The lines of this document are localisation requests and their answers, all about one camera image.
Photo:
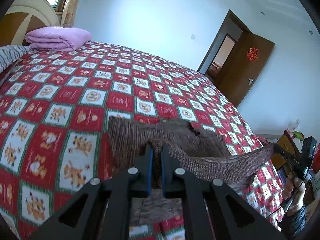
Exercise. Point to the red door decoration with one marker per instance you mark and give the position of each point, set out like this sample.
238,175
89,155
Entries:
252,54

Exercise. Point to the striped pillow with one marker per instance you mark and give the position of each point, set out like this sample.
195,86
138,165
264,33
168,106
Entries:
11,53

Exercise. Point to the red patchwork cartoon bedspread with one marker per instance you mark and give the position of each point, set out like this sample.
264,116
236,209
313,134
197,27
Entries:
55,110

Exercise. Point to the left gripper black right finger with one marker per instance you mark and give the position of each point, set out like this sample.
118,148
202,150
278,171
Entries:
211,209

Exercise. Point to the brown knitted sweater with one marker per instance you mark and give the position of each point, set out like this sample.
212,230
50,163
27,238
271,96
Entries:
201,152

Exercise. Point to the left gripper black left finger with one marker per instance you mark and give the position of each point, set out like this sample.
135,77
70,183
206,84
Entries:
101,208

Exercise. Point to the cream and brown headboard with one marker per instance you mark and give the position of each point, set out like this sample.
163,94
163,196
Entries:
24,16

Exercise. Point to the folded pink blanket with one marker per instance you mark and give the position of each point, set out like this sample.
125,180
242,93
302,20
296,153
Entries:
58,38

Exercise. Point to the person's right hand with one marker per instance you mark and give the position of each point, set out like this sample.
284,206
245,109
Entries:
294,189

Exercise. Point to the brown wooden door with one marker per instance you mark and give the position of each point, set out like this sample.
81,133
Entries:
238,74

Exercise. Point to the brown wooden cabinet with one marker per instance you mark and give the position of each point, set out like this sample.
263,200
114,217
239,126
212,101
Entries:
287,143

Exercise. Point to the yellow curtain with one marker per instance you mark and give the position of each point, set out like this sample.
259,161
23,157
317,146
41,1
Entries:
69,12

